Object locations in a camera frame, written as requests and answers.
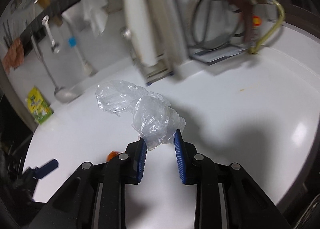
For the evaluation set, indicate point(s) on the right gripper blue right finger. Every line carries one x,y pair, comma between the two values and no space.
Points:
246,204

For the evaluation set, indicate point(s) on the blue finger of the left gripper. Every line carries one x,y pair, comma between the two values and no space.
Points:
41,172

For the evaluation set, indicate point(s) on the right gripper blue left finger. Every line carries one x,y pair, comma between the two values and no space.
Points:
94,195

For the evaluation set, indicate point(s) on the orange peel scrap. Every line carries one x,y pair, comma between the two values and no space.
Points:
111,155

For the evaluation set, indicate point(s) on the clear plastic bag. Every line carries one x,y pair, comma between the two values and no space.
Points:
152,115

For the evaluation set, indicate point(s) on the yellow seasoning pouch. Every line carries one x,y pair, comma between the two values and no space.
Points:
38,106

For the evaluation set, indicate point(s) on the steel spatula turner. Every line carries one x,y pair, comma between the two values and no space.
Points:
62,94

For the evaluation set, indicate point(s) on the white brush blue collar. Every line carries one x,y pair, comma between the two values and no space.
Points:
87,68

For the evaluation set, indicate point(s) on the orange dish cloth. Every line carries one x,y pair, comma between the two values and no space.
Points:
14,56

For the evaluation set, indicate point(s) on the small steel ladle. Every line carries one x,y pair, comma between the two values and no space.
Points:
55,46

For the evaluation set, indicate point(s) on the black lid rack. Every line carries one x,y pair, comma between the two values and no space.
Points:
213,56

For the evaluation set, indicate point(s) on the steel cutting board stand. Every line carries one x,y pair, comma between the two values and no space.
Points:
152,65

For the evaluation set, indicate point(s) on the white hanging cloth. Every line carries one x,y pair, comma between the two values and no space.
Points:
96,15

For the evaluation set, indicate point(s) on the steel pot lid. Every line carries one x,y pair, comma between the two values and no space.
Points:
213,24

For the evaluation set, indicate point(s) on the white cutting board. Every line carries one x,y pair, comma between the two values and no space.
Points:
152,23

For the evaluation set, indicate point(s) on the black wall utensil rack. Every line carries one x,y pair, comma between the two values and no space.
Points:
36,28

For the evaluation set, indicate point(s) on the wooden handle brush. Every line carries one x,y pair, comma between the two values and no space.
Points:
44,3

